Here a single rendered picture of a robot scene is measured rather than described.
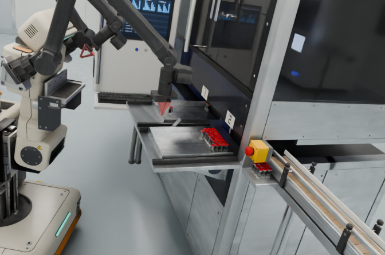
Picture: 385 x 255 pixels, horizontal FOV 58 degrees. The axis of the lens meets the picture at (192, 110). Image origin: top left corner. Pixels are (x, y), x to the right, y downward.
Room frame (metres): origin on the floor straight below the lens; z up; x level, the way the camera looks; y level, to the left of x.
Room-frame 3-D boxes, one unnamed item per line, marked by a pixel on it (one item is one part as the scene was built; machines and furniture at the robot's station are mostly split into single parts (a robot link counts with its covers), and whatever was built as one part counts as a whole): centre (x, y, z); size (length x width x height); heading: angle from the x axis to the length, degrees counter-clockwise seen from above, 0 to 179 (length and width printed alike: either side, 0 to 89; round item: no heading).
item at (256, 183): (1.33, -0.35, 0.87); 0.14 x 0.13 x 0.02; 113
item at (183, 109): (1.82, 0.03, 0.90); 0.34 x 0.26 x 0.04; 113
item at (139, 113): (1.63, 0.03, 0.87); 0.70 x 0.48 x 0.02; 23
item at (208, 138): (1.51, -0.11, 0.90); 0.18 x 0.02 x 0.05; 24
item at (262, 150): (1.32, -0.31, 1.00); 0.08 x 0.07 x 0.07; 113
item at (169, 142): (1.47, -0.01, 0.90); 0.34 x 0.26 x 0.04; 114
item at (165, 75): (1.33, 0.12, 1.25); 0.07 x 0.06 x 0.07; 97
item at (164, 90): (1.33, 0.13, 1.19); 0.10 x 0.07 x 0.07; 114
